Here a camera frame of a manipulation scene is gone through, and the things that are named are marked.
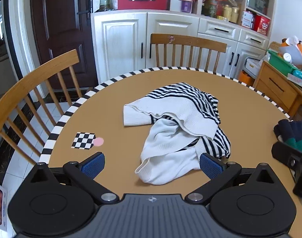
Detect dark wooden door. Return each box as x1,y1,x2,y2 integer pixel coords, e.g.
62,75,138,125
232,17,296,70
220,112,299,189
29,0,100,90

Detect white cabinet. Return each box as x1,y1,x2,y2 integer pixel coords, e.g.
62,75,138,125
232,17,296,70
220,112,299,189
90,0,277,85

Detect striped white knit sweater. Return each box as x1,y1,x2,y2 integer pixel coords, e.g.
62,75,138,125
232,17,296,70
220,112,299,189
123,82,231,185

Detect wooden drawer cabinet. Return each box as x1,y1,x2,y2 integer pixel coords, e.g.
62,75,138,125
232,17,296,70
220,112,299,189
253,60,302,125

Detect gold tin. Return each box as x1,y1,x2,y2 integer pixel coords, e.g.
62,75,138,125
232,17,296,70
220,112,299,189
223,5,233,22
231,7,240,23

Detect wooden chair with sticker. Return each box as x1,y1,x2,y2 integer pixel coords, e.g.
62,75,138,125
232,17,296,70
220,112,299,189
150,33,227,73

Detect person's right hand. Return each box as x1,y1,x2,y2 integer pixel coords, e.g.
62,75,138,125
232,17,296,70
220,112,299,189
274,119,302,155

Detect orange bag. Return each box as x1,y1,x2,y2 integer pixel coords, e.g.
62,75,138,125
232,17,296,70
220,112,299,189
238,70,256,87

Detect pink purple water bottle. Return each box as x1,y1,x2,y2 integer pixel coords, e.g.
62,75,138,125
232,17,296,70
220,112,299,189
180,0,194,13

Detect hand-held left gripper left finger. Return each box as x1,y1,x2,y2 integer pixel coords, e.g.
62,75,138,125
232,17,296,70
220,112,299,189
29,152,118,205

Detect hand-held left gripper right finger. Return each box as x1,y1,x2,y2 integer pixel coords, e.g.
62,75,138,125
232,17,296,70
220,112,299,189
185,153,275,205

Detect white cardboard box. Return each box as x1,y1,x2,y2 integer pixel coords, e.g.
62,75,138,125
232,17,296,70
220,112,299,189
242,57,264,76

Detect red gift box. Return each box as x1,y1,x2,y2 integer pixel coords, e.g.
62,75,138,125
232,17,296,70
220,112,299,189
254,14,271,36

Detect green plastic basket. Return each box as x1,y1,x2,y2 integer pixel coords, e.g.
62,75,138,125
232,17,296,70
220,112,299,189
267,49,302,77

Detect woven straw basket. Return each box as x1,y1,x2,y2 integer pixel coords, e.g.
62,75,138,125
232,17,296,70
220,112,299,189
268,41,282,53

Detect black white checkered marker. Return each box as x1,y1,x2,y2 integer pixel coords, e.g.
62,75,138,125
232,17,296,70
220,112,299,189
72,132,96,150

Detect white red carton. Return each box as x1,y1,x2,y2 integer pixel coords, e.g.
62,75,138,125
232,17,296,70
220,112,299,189
241,10,255,28

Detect black door handle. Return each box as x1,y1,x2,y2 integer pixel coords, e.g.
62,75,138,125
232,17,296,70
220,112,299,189
76,0,92,25

